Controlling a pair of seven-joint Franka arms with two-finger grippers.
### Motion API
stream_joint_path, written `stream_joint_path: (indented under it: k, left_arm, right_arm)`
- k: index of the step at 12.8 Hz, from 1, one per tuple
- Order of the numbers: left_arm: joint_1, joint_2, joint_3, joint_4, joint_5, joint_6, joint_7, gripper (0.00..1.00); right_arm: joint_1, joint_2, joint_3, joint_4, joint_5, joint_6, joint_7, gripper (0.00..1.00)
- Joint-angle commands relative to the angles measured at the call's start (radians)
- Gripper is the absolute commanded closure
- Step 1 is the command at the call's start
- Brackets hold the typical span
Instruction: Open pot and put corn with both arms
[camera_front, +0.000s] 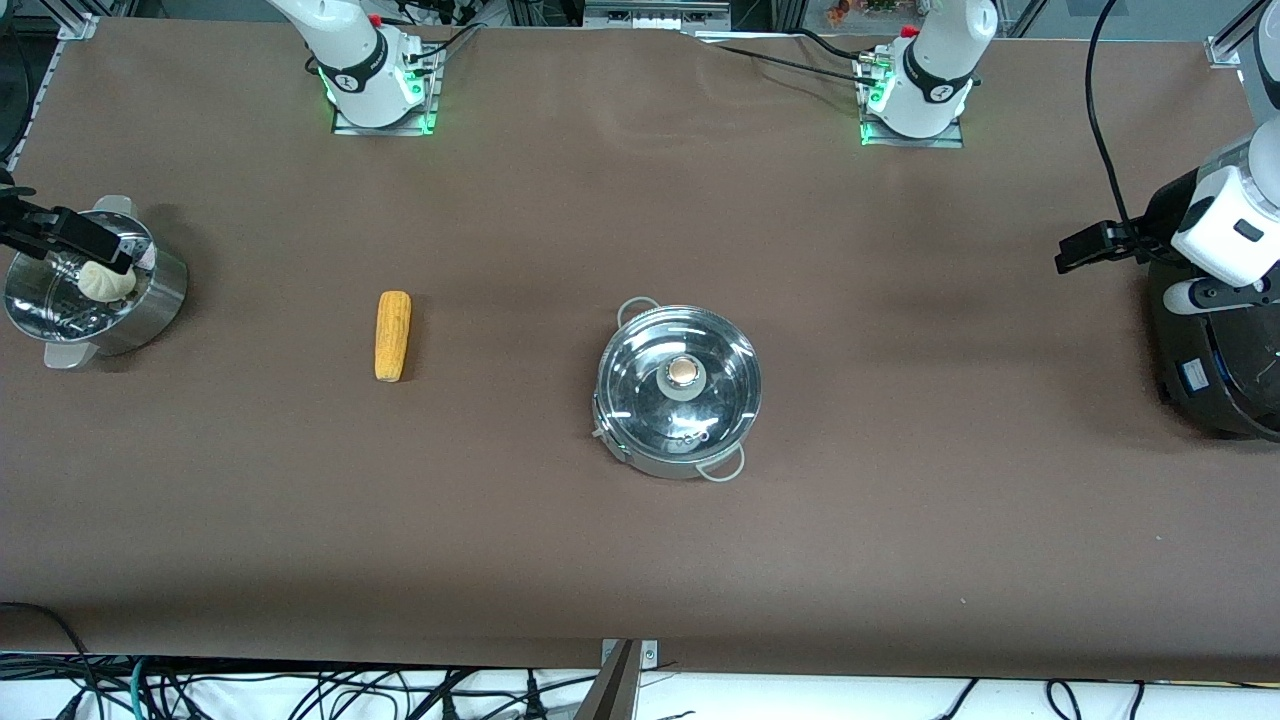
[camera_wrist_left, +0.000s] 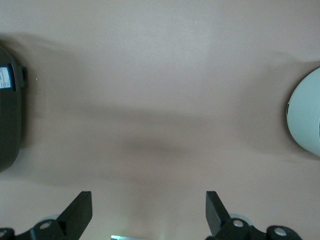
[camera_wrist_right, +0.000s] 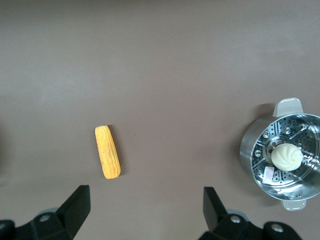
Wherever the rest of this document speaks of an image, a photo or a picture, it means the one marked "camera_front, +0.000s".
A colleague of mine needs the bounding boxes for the steel pot with wire handles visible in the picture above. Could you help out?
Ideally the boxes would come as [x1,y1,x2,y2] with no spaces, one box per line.
[594,296,764,484]

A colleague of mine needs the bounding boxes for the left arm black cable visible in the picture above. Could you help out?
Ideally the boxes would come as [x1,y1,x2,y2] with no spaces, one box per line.
[1086,0,1136,233]

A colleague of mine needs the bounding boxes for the black rice cooker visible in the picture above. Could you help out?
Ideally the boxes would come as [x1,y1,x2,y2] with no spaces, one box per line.
[1144,172,1280,443]

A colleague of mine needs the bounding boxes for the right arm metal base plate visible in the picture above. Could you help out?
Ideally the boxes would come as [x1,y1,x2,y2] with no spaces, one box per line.
[331,44,442,136]

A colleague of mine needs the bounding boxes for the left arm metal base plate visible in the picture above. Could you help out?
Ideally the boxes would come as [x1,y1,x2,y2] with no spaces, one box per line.
[858,50,967,150]

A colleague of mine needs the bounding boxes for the aluminium profile post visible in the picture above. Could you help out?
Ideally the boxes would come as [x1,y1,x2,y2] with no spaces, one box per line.
[574,640,642,720]

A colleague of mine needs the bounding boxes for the yellow corn cob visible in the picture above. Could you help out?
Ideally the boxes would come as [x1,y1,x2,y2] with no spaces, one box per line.
[374,290,413,383]

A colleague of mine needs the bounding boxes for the white steamed bun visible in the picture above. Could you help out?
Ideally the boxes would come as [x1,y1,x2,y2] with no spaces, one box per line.
[79,260,139,302]

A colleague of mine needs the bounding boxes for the glass lid with cork knob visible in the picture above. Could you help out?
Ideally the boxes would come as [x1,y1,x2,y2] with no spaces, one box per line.
[598,305,762,452]

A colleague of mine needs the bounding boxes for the grey metal box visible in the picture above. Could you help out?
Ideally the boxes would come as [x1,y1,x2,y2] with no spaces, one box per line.
[583,0,732,32]

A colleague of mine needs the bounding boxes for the black base cable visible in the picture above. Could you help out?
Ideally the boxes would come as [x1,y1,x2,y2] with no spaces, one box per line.
[690,28,883,83]
[400,20,487,65]

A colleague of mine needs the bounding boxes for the steel steamer pot grey handles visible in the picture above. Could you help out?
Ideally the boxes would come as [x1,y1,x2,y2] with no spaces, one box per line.
[4,195,190,371]

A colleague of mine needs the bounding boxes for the black floor cable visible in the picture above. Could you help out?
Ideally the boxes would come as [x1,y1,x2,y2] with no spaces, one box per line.
[0,601,96,706]
[400,668,481,720]

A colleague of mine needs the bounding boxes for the perforated steel steamer insert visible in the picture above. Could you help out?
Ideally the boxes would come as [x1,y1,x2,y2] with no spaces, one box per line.
[12,235,153,333]

